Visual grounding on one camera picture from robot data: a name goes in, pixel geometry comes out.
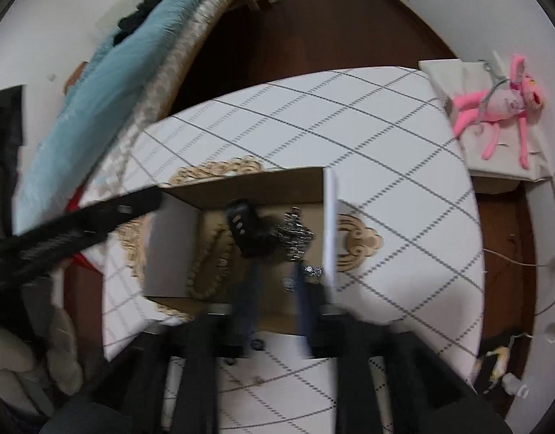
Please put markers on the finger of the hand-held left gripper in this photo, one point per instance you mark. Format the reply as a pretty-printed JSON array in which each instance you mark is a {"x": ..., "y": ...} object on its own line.
[{"x": 101, "y": 217}]

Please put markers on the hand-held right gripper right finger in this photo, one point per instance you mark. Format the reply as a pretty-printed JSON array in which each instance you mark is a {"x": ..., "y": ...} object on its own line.
[{"x": 305, "y": 312}]

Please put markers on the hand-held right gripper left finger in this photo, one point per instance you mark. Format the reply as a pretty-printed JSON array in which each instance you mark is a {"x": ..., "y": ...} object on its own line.
[{"x": 246, "y": 300}]

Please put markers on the black car key fob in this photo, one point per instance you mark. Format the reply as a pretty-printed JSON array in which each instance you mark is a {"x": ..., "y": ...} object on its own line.
[{"x": 248, "y": 230}]

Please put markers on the cardboard box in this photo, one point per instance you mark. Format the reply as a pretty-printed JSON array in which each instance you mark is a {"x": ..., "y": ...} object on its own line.
[{"x": 178, "y": 239}]

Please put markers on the small silver pendant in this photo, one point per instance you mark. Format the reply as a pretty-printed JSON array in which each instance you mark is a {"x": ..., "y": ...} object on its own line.
[{"x": 312, "y": 271}]

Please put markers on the red cloth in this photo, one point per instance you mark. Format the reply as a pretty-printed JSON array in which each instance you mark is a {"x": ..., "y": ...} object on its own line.
[{"x": 85, "y": 263}]

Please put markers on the dark hanging garment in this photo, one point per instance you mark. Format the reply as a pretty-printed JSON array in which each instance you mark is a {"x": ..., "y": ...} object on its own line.
[{"x": 4, "y": 144}]

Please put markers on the light blue blanket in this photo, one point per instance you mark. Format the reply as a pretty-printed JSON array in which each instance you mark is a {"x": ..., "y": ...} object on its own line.
[{"x": 101, "y": 90}]

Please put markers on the cream knitted cloth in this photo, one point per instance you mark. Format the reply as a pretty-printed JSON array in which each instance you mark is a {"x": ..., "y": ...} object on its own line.
[{"x": 56, "y": 357}]

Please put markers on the white checked tablecloth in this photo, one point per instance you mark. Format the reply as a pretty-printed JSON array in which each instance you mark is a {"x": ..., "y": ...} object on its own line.
[{"x": 372, "y": 153}]

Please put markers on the beige patterned bedspread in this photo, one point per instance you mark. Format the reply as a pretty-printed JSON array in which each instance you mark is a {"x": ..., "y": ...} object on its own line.
[{"x": 187, "y": 49}]

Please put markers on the black clothing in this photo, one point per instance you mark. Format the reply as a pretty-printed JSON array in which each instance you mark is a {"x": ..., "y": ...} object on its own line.
[{"x": 144, "y": 7}]

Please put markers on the white plastic bottle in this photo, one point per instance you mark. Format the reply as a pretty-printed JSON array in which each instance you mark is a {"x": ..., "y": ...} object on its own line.
[{"x": 517, "y": 384}]

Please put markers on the white cabinet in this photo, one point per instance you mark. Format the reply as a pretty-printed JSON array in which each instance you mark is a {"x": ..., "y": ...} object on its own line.
[{"x": 449, "y": 77}]

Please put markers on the pink plush toy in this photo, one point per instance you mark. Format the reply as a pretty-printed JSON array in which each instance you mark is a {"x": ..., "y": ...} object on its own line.
[{"x": 498, "y": 101}]

